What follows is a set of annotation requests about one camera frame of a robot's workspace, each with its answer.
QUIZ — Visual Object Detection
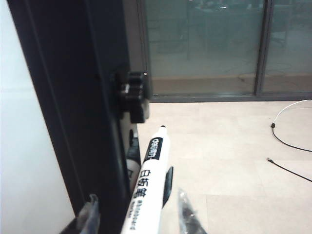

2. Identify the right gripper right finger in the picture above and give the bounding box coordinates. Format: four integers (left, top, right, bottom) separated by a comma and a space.
177, 187, 208, 234

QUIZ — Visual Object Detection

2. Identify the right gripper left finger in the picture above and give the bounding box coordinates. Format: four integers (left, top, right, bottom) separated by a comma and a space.
58, 194, 100, 234

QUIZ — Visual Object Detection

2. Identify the white whiteboard marker pen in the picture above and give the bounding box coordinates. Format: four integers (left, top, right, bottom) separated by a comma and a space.
120, 124, 175, 234

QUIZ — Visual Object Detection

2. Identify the white marker with black label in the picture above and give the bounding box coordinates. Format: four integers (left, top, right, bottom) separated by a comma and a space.
125, 137, 142, 194

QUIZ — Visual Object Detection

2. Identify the black clamp knob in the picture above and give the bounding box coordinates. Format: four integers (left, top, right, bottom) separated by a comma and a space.
114, 70, 151, 124

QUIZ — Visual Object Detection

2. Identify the thin black cable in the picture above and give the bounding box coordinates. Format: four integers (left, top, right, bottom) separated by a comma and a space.
266, 157, 312, 182

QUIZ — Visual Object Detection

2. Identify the whiteboard with black frame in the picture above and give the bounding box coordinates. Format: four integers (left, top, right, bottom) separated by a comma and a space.
0, 0, 134, 234

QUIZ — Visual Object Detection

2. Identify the black cable with plug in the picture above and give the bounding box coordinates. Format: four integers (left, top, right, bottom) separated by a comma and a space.
270, 121, 312, 153

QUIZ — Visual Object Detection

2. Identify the white cable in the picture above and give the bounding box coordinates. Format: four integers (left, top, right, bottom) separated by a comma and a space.
272, 99, 312, 125

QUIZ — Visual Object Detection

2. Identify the glass partition with grey frame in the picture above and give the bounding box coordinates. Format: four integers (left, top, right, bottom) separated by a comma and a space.
124, 0, 312, 103

